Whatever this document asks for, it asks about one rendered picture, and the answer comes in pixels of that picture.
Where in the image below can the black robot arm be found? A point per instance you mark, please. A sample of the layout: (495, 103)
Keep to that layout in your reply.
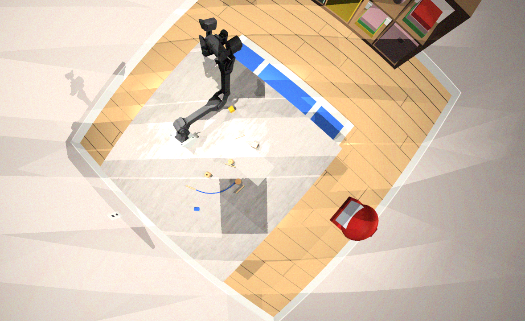
(225, 65)

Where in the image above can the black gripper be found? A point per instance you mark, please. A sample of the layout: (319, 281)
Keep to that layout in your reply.
(208, 43)

